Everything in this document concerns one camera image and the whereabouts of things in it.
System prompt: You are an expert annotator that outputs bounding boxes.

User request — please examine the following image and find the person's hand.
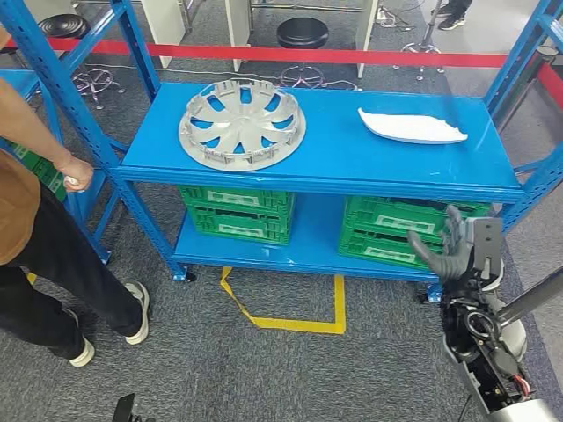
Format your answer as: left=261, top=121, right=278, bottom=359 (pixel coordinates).
left=57, top=156, right=94, bottom=194

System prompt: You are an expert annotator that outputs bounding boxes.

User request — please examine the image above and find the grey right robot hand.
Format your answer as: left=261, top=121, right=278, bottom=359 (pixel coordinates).
left=406, top=205, right=475, bottom=285

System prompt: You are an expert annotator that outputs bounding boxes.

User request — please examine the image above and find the white plastic car part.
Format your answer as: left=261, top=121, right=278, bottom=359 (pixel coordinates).
left=356, top=106, right=469, bottom=146

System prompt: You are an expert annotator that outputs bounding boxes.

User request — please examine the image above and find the blue metal shelf rack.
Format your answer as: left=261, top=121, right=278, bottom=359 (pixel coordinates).
left=0, top=69, right=128, bottom=266
left=0, top=0, right=563, bottom=304

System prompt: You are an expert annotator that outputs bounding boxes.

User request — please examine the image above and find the green plastic crate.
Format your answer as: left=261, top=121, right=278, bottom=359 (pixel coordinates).
left=178, top=185, right=296, bottom=246
left=3, top=139, right=68, bottom=203
left=337, top=195, right=491, bottom=273

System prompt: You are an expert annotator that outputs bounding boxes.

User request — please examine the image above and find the person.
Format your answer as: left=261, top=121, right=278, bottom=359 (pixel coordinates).
left=0, top=25, right=151, bottom=369
left=431, top=0, right=472, bottom=32

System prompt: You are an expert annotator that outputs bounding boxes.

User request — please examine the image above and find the black round stool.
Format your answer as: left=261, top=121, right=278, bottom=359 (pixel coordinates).
left=392, top=0, right=445, bottom=82
left=275, top=16, right=330, bottom=90
left=37, top=13, right=126, bottom=111

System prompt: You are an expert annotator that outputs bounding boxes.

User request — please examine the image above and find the yellow floor tape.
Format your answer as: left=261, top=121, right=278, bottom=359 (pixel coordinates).
left=220, top=266, right=347, bottom=336

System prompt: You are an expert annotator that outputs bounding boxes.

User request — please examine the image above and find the white desk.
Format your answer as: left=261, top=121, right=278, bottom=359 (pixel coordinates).
left=24, top=0, right=76, bottom=23
left=223, top=0, right=380, bottom=80
left=140, top=0, right=195, bottom=69

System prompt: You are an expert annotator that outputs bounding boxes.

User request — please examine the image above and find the silver wheel hubcap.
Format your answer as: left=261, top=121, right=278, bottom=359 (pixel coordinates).
left=178, top=78, right=307, bottom=173

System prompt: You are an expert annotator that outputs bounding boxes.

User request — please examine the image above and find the white power strip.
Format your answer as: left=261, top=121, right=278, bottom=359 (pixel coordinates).
left=376, top=4, right=417, bottom=30

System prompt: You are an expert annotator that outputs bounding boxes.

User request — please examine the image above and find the red barrier tape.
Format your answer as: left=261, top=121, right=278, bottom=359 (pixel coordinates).
left=3, top=35, right=563, bottom=110

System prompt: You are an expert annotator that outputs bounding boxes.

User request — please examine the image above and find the white floor cable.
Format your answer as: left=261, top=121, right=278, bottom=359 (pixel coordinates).
left=83, top=61, right=364, bottom=93

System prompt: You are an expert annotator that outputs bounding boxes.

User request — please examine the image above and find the black barrier post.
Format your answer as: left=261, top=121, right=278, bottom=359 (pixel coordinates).
left=496, top=45, right=560, bottom=134

